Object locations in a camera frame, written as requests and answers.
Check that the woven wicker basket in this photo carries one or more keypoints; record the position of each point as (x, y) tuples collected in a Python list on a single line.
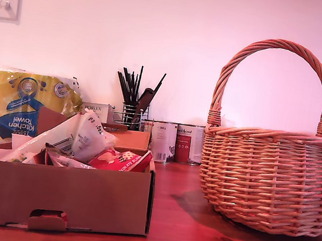
[(260, 181)]

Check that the white Porlex box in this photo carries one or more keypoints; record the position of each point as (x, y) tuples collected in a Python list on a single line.
[(92, 108)]

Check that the red Maltesers bunnies bag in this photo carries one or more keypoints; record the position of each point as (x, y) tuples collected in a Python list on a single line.
[(125, 163)]

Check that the thin black stick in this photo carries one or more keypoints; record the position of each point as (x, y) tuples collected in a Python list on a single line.
[(127, 85), (122, 87), (139, 85), (159, 83)]

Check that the red label tin can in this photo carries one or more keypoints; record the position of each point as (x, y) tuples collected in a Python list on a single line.
[(187, 147)]

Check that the brown cardboard box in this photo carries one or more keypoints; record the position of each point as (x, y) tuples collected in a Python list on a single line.
[(50, 195)]

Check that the white egg bag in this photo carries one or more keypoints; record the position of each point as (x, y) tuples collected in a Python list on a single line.
[(86, 143)]

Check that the white label tin can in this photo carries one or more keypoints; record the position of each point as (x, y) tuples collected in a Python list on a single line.
[(163, 138)]

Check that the silver tin can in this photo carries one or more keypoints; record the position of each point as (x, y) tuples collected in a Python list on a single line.
[(148, 124)]

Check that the yellow kitchen towel pack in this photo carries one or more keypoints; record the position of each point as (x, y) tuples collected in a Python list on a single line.
[(3, 99)]

